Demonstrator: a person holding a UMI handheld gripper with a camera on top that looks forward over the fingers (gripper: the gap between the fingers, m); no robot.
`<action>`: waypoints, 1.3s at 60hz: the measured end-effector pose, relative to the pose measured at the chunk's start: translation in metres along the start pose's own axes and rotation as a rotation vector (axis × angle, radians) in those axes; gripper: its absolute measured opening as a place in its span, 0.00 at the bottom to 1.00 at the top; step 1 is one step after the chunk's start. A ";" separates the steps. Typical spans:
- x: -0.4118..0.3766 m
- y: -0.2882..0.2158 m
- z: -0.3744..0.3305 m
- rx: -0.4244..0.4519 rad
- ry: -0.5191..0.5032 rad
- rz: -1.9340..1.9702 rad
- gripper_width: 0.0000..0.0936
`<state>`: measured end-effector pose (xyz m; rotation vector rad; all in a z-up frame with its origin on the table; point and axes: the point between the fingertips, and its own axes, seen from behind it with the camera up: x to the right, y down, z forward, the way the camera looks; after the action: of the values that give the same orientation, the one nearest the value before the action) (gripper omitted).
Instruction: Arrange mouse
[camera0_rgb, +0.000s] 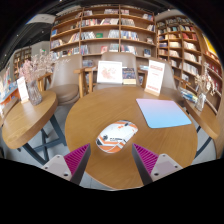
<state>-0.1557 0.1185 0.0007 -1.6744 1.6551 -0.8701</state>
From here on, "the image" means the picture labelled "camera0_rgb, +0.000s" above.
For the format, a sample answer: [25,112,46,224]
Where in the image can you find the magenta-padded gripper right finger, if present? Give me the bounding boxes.
[131,143,184,186]

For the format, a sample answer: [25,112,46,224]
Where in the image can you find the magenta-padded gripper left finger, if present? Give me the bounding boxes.
[41,143,92,186]

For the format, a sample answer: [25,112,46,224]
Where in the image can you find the white orange patterned computer mouse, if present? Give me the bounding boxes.
[95,119,139,154]

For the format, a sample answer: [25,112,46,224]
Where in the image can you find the pink blue gradient mouse pad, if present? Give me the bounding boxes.
[135,97,193,130]

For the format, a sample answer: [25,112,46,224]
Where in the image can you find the round wooden side table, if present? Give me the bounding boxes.
[183,98,222,158]
[1,90,68,166]

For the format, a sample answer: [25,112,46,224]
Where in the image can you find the stack of colourful books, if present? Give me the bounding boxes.
[179,86,199,104]

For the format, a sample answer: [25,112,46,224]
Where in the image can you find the beige padded wooden armchair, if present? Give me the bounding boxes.
[138,57,188,101]
[37,54,84,106]
[73,51,148,98]

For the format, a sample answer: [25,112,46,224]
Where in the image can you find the glass vase pink dried flowers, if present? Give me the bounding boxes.
[18,49,64,107]

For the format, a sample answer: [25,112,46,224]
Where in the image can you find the glass vase pale dried flowers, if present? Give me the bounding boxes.
[194,63,217,113]

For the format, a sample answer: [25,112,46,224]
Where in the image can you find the white red sign wooden base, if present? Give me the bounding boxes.
[144,59,166,98]

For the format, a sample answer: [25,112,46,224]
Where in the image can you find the dark cover book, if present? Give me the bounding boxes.
[121,67,137,86]

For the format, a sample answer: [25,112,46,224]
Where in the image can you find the small white card sign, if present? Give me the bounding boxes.
[16,76,30,104]

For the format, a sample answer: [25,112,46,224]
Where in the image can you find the white framed red print picture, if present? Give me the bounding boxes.
[96,60,124,85]

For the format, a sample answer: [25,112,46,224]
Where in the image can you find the small distant wooden bookshelf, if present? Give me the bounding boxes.
[12,46,33,81]

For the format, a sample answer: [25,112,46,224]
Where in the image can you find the curved wooden bookshelf with books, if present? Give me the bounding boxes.
[155,14,224,114]

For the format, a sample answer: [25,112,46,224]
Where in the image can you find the tall wooden bookshelf with books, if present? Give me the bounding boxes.
[49,3,158,68]

